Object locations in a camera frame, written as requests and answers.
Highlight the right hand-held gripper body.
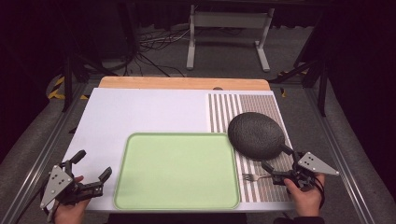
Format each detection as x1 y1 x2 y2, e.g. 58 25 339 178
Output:
270 151 341 191

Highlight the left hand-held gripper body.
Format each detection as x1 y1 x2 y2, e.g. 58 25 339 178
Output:
39 164 105 210

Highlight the silver metal fork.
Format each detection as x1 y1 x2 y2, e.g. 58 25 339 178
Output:
242 173 273 183

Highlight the dark speckled oval plate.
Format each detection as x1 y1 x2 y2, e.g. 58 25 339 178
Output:
227 111 286 161

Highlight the person's left hand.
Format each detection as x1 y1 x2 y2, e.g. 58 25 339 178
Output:
53 175 92 224

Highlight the person's right hand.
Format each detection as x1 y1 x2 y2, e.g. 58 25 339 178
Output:
283 174 327 217

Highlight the yellow black hazard tape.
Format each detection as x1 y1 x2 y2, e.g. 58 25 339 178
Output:
46 76 91 102

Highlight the black tripod stand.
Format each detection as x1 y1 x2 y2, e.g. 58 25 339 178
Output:
270 57 329 119
61 50 120 114

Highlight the white board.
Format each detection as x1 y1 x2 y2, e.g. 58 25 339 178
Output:
49 87 297 214

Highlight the light green tray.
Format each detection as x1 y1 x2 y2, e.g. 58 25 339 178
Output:
112 132 241 211

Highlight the striped placemat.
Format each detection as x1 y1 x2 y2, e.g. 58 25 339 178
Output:
207 92 296 203

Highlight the white metal stand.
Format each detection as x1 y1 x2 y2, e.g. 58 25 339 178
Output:
185 4 276 74

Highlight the aluminium frame rail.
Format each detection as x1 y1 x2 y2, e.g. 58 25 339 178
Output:
0 83 92 224
303 87 396 224

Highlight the bundle of floor cables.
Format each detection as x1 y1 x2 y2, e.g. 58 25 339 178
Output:
132 25 191 77

